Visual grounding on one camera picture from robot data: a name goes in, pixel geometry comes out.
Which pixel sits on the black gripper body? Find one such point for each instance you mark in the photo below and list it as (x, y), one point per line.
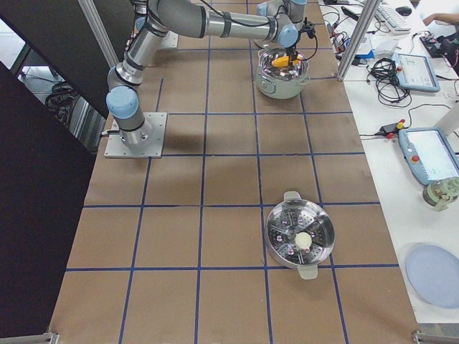
(292, 49)

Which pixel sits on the yellow corn cob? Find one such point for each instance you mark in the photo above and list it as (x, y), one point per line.
(285, 61)

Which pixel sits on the pale green electric pot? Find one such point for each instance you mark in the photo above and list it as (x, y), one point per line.
(279, 80)

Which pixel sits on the white keyboard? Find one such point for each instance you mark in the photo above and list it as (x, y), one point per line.
(392, 19)

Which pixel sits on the black computer mouse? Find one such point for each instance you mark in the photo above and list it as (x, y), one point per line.
(403, 10)

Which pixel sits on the black power adapter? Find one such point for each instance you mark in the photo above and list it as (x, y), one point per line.
(388, 131)

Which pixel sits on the far blue teach pendant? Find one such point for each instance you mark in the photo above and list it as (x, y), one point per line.
(415, 72)

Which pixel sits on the blue teach pendant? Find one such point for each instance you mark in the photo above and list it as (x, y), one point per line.
(428, 154)
(415, 72)

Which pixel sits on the near blue teach pendant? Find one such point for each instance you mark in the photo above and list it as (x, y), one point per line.
(428, 154)

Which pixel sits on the stainless steel steamer basket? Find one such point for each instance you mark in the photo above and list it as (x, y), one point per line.
(285, 220)

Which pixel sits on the white steamed bun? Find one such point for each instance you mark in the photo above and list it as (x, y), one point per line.
(303, 240)

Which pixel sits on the glass jar with lid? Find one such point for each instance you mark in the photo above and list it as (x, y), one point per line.
(440, 193)

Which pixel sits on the light blue plate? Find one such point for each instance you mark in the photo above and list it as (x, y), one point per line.
(433, 273)

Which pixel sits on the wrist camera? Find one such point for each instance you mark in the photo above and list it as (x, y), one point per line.
(309, 29)

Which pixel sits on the aluminium frame post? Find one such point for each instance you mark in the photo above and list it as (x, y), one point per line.
(359, 32)

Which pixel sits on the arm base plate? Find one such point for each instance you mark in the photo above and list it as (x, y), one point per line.
(170, 41)
(146, 142)

